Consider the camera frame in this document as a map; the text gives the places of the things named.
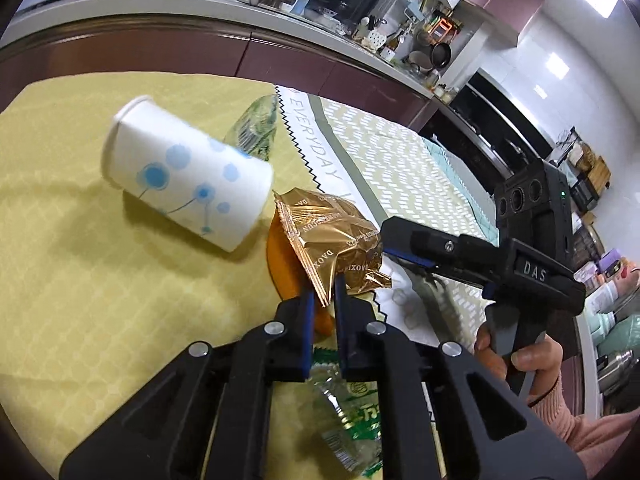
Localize gold foil snack wrapper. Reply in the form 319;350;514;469
274;188;392;307

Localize maroon lower kitchen cabinets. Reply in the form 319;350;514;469
1;14;432;131

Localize white blue-dotted paper cup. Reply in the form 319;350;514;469
101;96;273;252

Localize pink sleeve right forearm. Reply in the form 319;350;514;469
529;378;639;479

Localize green snack packet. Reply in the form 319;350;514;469
309;348;383;479

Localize white kitchen countertop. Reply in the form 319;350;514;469
1;0;433;99

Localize black frying pan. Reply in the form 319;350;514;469
430;42;452;70

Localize pink upper cabinet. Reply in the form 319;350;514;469
463;0;544;48

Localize person's right hand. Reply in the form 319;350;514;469
474;323;563;404

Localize green clear plastic wrapper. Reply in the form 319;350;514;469
224;94;278;162

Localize built-in black oven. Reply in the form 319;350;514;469
419;68;553;194

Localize orange peel piece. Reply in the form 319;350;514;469
266;212;334;341

